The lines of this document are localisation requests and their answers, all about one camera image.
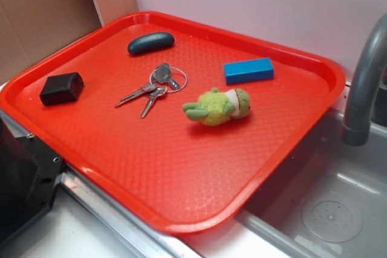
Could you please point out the long silver key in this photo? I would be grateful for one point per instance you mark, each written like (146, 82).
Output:
(148, 87)

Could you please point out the black small box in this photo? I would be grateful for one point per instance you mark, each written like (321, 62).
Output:
(63, 88)

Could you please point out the grey toy faucet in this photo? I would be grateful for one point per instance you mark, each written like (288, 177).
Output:
(366, 102)

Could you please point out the brown cardboard panel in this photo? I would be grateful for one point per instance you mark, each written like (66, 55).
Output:
(32, 30)

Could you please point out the green plush toy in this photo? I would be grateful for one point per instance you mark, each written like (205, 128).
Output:
(215, 108)

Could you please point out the short silver key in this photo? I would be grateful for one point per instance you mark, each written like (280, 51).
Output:
(153, 96)

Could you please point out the red plastic tray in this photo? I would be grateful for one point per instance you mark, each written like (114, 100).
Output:
(177, 175)

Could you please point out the grey-headed key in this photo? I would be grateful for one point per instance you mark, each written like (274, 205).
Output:
(163, 74)

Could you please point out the blue rectangular block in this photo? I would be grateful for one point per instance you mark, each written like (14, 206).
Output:
(248, 71)

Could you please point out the dark green plastic pickle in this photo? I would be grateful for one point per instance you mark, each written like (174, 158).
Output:
(151, 42)

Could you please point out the grey plastic sink basin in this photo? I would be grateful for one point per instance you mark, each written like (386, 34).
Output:
(326, 199)

